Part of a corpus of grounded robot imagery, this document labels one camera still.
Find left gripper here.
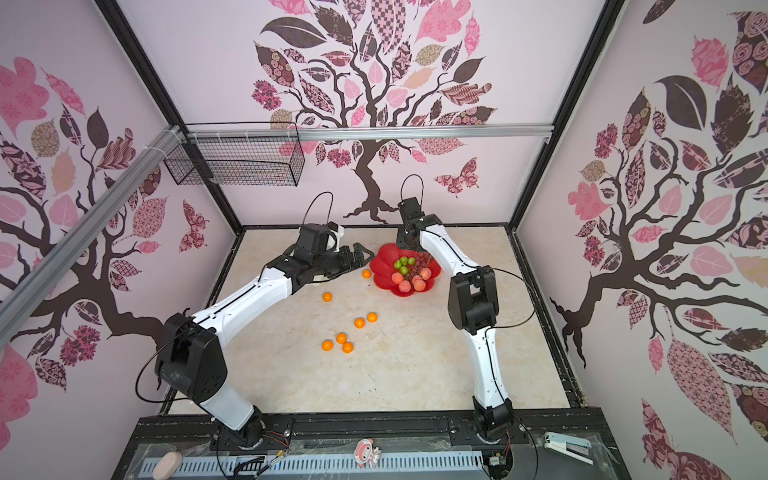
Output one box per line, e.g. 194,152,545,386
312,242,374,279

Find red flower fruit bowl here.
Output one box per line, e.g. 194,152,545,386
370,243,442,297

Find purple grape bunch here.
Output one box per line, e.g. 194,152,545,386
412,252,436,276

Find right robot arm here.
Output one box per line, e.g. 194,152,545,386
397,197,514,442

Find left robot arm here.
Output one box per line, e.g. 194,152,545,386
154,222,374,449

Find pink cartoon figure sticker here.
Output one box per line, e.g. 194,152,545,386
353,438,381,468

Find white stapler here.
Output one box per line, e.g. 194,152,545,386
543,432,594,465

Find pink oval soap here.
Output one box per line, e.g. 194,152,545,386
152,451,183,480

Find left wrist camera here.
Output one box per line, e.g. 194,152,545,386
327,222,344,251

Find aluminium rail back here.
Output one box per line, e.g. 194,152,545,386
186,123,554,142

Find aluminium rail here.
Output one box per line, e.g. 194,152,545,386
186,123,554,142
1,125,183,345

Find black wire basket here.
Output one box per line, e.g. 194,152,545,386
164,120,305,187

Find white vented cable duct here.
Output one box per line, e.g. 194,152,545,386
172,451,484,479

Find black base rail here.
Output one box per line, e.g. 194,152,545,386
111,408,630,479

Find aluminium rail left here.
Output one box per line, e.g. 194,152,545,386
1,125,183,345

